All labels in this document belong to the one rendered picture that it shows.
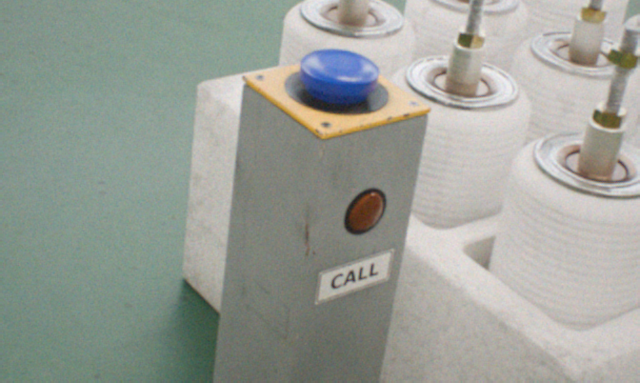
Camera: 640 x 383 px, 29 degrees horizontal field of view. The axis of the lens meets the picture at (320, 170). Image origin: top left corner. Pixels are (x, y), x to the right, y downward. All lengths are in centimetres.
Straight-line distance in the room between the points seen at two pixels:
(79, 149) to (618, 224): 63
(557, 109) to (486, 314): 19
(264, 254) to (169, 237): 43
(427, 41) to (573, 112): 14
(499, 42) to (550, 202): 25
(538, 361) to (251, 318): 16
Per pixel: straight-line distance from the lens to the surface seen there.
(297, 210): 61
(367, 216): 62
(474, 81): 80
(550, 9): 101
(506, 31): 93
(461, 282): 73
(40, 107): 127
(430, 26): 93
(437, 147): 78
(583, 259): 72
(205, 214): 96
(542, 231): 71
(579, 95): 85
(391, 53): 86
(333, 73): 60
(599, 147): 72
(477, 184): 79
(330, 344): 66
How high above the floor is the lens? 58
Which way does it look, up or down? 29 degrees down
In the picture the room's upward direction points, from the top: 8 degrees clockwise
